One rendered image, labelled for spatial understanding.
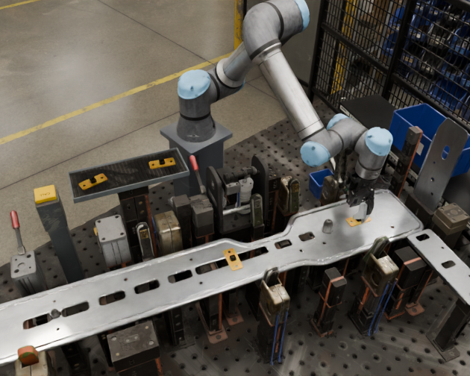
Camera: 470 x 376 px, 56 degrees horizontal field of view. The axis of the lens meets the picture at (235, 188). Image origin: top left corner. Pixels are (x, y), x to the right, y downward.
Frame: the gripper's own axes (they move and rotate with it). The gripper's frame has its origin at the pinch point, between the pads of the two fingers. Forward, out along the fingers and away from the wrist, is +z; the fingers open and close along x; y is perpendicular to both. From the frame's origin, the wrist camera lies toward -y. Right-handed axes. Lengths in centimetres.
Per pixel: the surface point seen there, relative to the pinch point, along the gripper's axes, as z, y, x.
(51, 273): 33, 107, -31
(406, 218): 2.2, -15.9, 7.3
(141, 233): -7, 72, -8
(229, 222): 6.4, 41.7, -13.4
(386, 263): -4.7, 4.8, 23.6
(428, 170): -9.3, -26.6, -1.9
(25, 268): -6, 106, -8
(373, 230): 1.7, -1.9, 8.0
